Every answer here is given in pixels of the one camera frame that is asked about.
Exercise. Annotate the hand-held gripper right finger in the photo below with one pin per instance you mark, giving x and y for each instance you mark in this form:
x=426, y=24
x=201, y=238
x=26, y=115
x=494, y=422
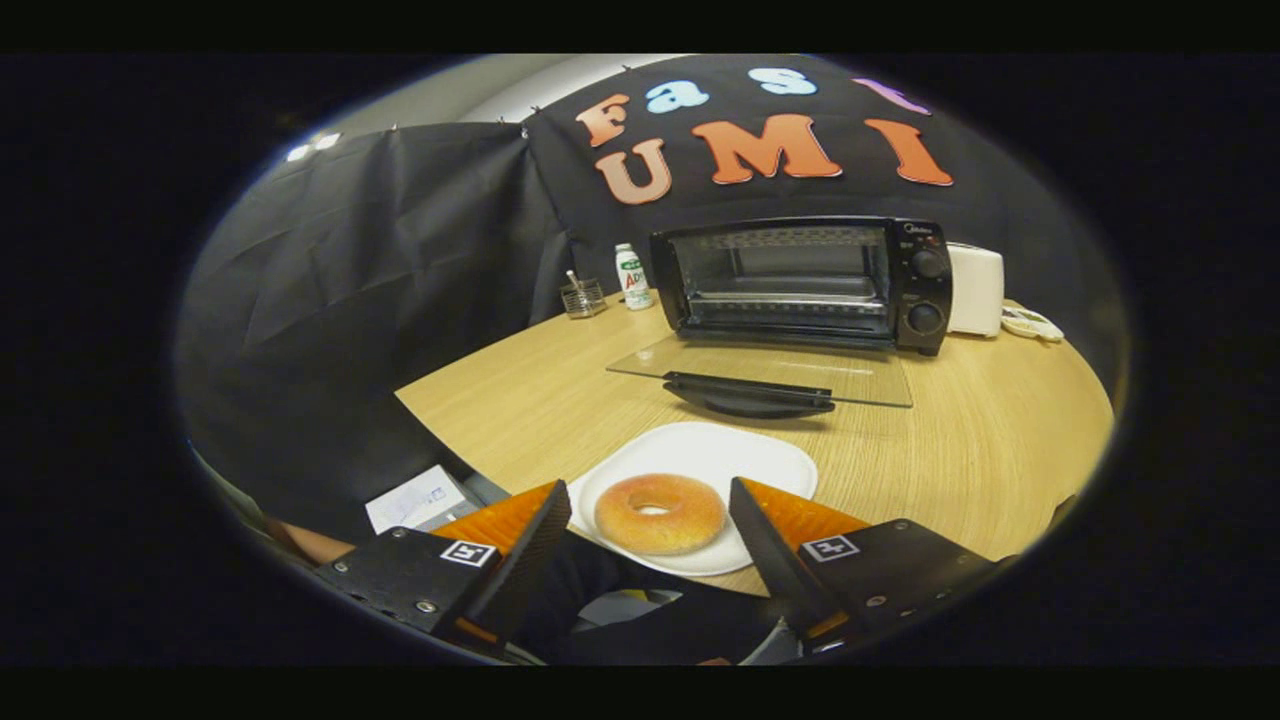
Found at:
x=772, y=565

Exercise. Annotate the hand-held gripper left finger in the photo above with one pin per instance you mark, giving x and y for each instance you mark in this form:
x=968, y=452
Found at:
x=525, y=565

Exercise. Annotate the white countertop appliance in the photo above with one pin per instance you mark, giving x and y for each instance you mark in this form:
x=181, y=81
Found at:
x=975, y=290

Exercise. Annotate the white paper box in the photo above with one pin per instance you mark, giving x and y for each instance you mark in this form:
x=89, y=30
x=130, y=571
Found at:
x=415, y=500

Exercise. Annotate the glazed donut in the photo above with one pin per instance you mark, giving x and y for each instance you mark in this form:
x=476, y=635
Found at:
x=690, y=525

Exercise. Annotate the white bottle with green label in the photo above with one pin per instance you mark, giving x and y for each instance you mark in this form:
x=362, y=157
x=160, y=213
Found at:
x=632, y=280

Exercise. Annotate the thin metal stick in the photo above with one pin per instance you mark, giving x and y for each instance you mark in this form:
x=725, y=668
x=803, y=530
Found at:
x=574, y=280

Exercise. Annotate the small ceiling light panel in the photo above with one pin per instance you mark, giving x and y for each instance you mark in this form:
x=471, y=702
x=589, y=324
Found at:
x=312, y=147

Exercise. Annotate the black backdrop cloth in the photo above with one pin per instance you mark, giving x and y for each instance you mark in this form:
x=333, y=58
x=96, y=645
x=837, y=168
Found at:
x=350, y=250

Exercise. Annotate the black toaster oven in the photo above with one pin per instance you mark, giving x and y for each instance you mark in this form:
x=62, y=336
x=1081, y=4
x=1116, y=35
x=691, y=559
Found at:
x=925, y=290

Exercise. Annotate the white square plate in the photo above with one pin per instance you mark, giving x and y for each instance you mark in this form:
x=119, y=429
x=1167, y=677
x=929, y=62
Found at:
x=720, y=455

